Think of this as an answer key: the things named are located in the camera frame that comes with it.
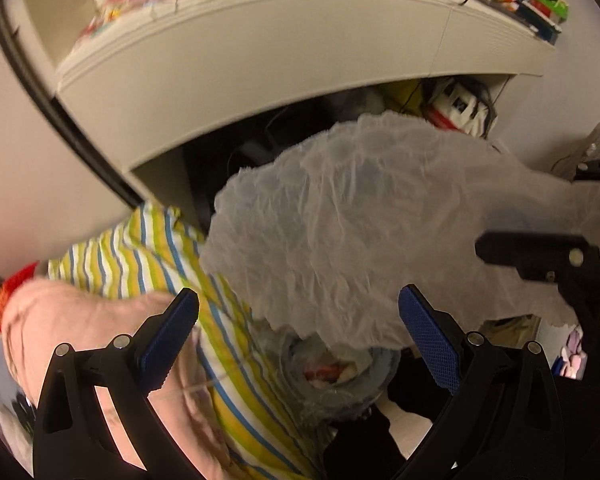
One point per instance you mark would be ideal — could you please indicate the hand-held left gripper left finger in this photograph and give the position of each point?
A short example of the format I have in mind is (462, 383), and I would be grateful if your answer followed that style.
(172, 330)

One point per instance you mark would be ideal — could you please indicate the yellow green striped bedsheet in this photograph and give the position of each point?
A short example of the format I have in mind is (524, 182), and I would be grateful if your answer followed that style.
(130, 260)

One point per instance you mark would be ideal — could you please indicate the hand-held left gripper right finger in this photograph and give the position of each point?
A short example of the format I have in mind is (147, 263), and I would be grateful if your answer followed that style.
(430, 340)

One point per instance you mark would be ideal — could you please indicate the grey trash bin with liner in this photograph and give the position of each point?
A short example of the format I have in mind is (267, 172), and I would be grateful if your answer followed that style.
(330, 400)

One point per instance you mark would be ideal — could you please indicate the red cloth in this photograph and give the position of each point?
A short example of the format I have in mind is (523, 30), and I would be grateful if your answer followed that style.
(10, 290)

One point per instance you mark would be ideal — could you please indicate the dark cloth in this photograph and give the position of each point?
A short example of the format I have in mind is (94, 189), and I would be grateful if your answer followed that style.
(380, 440)

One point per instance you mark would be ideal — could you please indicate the red white bag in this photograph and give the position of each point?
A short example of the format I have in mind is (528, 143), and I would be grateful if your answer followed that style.
(455, 110)

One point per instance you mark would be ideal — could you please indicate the pink blanket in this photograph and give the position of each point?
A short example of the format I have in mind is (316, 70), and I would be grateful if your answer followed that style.
(80, 310)

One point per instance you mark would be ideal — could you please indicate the dark blue box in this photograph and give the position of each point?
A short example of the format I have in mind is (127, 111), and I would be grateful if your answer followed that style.
(540, 22)

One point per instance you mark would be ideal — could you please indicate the translucent plastic bag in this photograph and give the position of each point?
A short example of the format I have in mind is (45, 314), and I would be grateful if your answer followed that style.
(355, 210)

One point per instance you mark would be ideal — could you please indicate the white desk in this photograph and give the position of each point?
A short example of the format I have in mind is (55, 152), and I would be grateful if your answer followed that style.
(280, 35)

